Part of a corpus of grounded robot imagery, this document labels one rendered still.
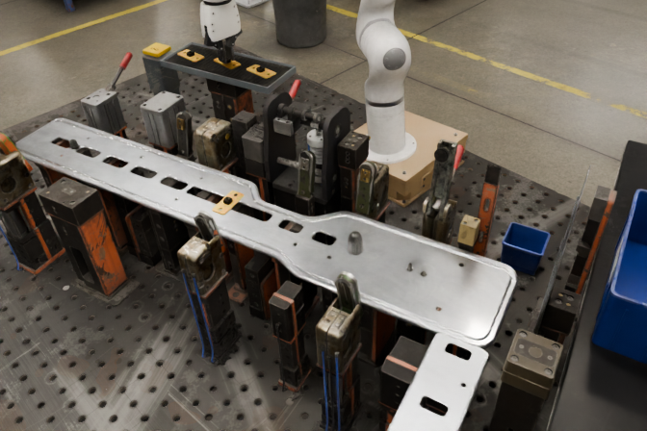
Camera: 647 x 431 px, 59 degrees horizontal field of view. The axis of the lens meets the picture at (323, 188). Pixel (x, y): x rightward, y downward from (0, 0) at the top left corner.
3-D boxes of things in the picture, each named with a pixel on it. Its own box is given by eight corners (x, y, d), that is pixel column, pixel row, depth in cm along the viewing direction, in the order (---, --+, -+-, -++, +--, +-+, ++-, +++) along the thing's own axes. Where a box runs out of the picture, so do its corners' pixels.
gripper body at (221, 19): (223, -13, 153) (229, 26, 160) (192, -3, 147) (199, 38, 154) (241, -8, 148) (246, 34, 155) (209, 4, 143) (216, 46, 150)
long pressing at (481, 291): (-4, 156, 158) (-6, 151, 157) (62, 117, 173) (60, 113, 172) (489, 356, 102) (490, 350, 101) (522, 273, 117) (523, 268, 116)
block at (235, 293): (224, 296, 153) (207, 215, 135) (252, 265, 162) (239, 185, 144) (241, 303, 151) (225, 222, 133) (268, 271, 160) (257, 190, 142)
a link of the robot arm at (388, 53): (397, 85, 182) (394, 12, 167) (417, 113, 167) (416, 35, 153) (360, 92, 180) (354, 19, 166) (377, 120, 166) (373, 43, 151)
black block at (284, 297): (269, 390, 131) (254, 306, 113) (294, 354, 138) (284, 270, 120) (298, 405, 128) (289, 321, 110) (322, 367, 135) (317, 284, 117)
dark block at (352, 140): (340, 268, 159) (336, 144, 133) (351, 253, 164) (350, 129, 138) (355, 275, 157) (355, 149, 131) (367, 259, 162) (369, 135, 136)
